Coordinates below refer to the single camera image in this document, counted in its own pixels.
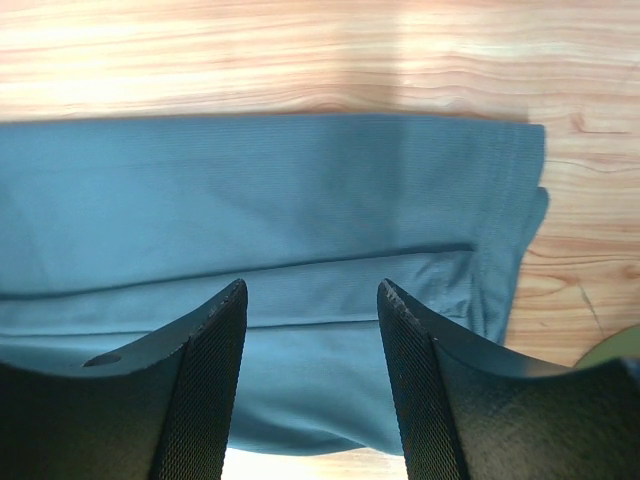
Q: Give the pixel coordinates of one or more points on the green plastic basket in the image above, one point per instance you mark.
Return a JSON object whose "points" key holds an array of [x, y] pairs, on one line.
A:
{"points": [[625, 343]]}

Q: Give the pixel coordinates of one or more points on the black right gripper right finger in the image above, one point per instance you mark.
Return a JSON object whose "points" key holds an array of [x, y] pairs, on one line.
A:
{"points": [[468, 408]]}

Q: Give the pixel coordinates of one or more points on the grey t-shirt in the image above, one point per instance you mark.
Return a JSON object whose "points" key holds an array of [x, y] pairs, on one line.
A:
{"points": [[112, 228]]}

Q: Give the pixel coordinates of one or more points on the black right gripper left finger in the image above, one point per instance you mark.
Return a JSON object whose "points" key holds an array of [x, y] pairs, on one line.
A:
{"points": [[157, 408]]}

